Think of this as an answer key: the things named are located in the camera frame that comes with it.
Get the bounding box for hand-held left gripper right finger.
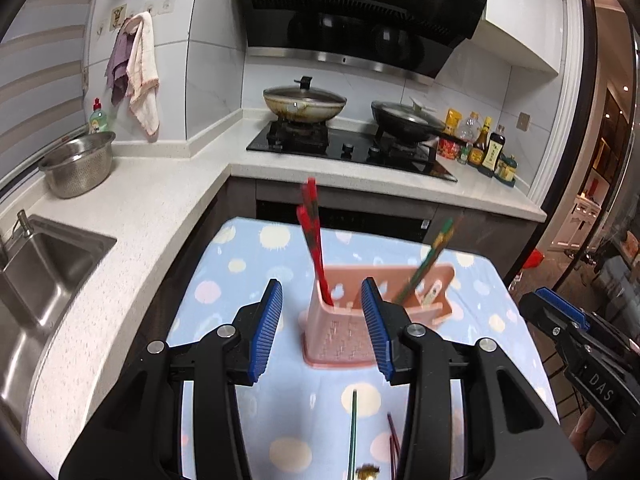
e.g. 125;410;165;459
360;276;589;480

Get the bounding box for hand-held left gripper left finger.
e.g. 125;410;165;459
59;278;284;480

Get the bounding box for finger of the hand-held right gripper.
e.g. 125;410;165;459
519;287;592;356

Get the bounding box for pink perforated utensil holder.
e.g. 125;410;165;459
298;263;456;370

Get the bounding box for green chopstick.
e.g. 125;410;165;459
347;388;359;480
392;217;455;305

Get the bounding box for red chopstick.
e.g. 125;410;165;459
302;177;326;286
296;204;335;307

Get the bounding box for dark brown chopstick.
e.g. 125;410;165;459
400;229;449;302

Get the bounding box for person's right hand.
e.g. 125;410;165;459
570;404;619;472

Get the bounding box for red object on floor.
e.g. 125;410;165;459
519;248;544;274

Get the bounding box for blue dotted tablecloth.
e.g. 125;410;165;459
164;215;562;480

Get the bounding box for white furniture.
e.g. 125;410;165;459
572;192;601;252

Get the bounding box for small seasoning jars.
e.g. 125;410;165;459
497;154;519;183

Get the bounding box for white stone kitchen counter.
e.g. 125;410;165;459
0;109;549;461

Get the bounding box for dark sauce bottle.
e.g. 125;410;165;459
482;124;507;174

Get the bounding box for yellow label sauce bottle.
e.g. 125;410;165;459
467;117;494;169

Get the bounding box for black gas stove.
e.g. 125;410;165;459
245;120;459;183

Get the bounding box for clear plastic bottle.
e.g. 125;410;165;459
457;112;482;144

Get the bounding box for black frying pan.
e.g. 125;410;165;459
370;105;459;143

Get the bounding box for stainless steel sink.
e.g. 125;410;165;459
0;214;118;432

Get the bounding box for glass lid with black knob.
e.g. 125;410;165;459
263;75;347;107

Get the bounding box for steel colander bowl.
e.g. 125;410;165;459
38;131;117;199

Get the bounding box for sink soap pump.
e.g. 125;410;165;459
12;208;34;237

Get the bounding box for green dish soap bottle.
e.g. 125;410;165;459
88;98;110;135

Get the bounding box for cream hanging towel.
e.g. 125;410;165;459
125;11;161;137

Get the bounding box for white upper cabinet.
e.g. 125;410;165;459
482;0;562;79

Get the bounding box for purple hanging towel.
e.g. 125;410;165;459
105;15;139;107

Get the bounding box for black range hood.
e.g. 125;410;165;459
234;0;491;80

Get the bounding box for striped window blind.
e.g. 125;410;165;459
0;0;97;187

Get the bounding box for glass lid with steel handle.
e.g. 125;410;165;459
372;97;444;124

